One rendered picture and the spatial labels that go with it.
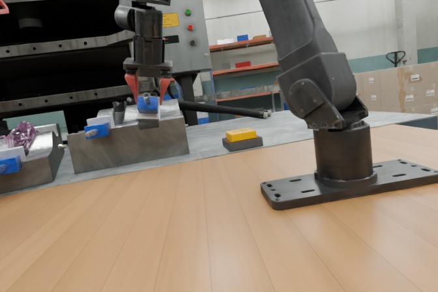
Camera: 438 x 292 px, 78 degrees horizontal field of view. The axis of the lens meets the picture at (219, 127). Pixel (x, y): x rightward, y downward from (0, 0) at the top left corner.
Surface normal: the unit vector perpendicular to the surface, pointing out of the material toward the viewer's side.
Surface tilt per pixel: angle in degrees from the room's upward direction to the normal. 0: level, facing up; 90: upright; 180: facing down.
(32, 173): 90
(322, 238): 0
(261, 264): 0
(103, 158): 90
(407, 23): 90
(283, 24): 86
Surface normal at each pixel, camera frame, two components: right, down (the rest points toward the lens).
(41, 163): 0.46, 0.04
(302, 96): -0.71, 0.19
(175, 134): 0.18, 0.10
